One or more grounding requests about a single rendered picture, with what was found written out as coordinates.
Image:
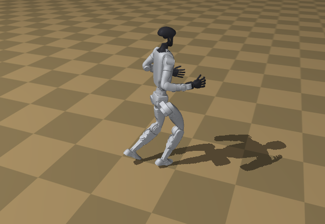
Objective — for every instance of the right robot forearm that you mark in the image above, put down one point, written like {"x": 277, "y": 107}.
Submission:
{"x": 177, "y": 87}

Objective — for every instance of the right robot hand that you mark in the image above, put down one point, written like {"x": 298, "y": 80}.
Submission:
{"x": 197, "y": 83}

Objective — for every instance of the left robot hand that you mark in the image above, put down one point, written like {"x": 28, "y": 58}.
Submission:
{"x": 176, "y": 72}

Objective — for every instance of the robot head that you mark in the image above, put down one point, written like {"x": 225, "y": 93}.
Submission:
{"x": 166, "y": 33}

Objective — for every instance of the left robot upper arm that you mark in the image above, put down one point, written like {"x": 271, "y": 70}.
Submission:
{"x": 146, "y": 64}

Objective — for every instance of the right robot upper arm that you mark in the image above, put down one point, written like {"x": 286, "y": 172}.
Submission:
{"x": 168, "y": 64}

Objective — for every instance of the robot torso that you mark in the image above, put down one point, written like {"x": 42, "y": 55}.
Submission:
{"x": 160, "y": 95}

